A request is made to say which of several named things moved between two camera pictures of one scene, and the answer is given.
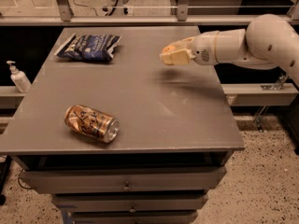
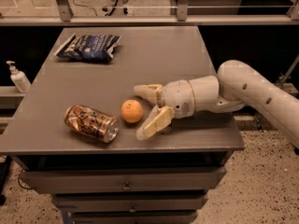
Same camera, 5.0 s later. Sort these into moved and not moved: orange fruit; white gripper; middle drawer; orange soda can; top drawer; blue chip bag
Moved: orange fruit; white gripper
Not moved: blue chip bag; top drawer; orange soda can; middle drawer
